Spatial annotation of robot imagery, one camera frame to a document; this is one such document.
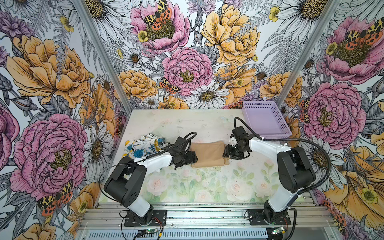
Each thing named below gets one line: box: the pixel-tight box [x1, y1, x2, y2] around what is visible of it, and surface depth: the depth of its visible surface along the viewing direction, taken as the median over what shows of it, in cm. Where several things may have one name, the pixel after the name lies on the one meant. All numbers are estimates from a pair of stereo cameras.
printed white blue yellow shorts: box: [122, 133, 169, 159], surface depth 99 cm
